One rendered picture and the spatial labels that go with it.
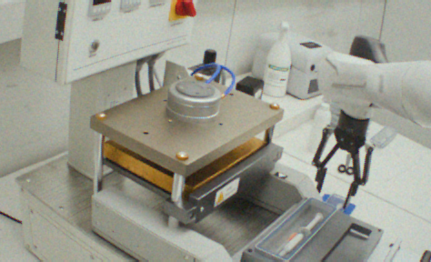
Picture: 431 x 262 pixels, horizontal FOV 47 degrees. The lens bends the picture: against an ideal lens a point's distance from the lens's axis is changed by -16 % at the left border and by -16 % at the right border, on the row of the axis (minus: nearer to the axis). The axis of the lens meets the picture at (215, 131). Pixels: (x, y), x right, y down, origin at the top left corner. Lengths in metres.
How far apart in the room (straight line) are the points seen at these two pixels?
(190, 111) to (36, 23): 0.29
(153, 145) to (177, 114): 0.09
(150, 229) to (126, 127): 0.15
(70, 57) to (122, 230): 0.26
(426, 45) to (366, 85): 2.38
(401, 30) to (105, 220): 2.71
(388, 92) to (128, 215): 0.45
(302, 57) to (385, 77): 0.97
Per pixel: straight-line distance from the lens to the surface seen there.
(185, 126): 0.82
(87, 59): 0.84
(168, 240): 0.77
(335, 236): 0.86
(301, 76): 1.86
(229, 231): 0.93
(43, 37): 0.84
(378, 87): 0.90
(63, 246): 0.97
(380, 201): 1.50
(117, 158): 0.86
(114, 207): 0.82
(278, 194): 0.98
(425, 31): 3.28
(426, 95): 0.79
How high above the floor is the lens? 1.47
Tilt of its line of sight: 26 degrees down
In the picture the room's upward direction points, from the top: 10 degrees clockwise
